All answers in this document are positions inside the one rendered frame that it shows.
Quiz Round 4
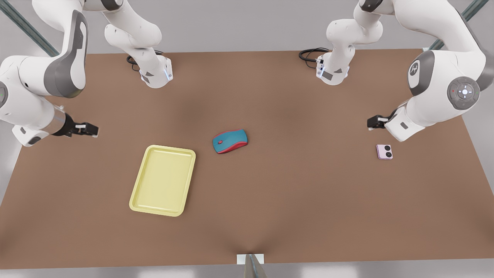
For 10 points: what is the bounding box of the yellow rectangular tray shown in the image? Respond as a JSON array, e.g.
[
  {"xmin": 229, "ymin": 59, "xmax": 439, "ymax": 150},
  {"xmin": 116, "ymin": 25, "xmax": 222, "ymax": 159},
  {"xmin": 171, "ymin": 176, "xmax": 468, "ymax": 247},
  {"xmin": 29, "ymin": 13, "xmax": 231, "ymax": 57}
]
[{"xmin": 129, "ymin": 145, "xmax": 196, "ymax": 217}]

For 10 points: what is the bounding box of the teal and red computer mouse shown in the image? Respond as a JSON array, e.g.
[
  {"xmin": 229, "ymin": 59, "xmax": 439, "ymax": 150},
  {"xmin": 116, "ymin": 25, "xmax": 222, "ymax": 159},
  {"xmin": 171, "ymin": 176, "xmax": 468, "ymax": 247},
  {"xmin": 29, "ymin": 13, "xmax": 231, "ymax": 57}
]
[{"xmin": 212, "ymin": 129, "xmax": 249, "ymax": 154}]

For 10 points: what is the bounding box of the black cable loop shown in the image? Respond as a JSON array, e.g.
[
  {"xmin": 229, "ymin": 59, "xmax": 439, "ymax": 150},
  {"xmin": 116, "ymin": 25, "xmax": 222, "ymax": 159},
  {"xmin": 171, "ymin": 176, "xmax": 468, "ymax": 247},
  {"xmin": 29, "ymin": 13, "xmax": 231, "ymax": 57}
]
[
  {"xmin": 127, "ymin": 50, "xmax": 165, "ymax": 72},
  {"xmin": 298, "ymin": 47, "xmax": 331, "ymax": 70}
]

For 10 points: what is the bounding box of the silver frame post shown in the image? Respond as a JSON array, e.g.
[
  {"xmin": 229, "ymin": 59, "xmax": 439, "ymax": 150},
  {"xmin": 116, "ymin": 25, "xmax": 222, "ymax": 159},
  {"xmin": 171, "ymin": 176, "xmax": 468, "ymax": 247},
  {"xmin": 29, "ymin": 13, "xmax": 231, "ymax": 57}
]
[
  {"xmin": 0, "ymin": 0, "xmax": 61, "ymax": 58},
  {"xmin": 422, "ymin": 0, "xmax": 491, "ymax": 52},
  {"xmin": 237, "ymin": 253, "xmax": 269, "ymax": 278}
]

